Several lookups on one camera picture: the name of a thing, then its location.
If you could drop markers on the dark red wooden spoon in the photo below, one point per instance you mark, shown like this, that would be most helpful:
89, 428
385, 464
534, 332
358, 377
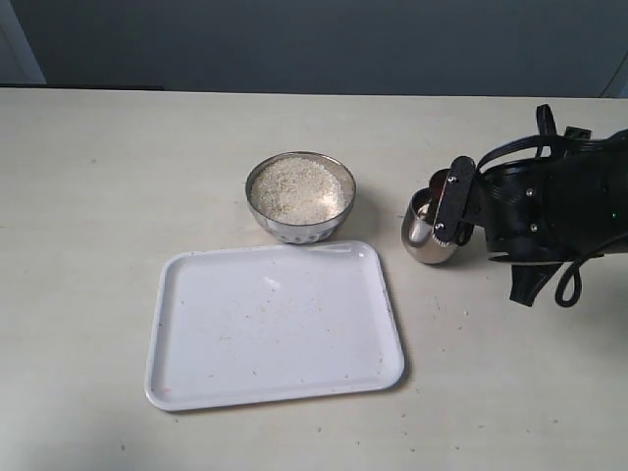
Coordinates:
438, 181

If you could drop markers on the steel bowl of rice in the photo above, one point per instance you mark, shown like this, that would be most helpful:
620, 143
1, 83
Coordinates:
300, 197

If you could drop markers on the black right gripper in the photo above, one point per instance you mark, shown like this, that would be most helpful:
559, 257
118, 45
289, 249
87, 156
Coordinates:
511, 209

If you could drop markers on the white plastic tray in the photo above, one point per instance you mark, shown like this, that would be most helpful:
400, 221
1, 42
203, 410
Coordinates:
262, 324

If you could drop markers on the small steel cup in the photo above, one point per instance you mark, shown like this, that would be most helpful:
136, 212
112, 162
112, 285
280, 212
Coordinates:
417, 232

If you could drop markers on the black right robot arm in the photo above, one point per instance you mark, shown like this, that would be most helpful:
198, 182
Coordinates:
547, 203

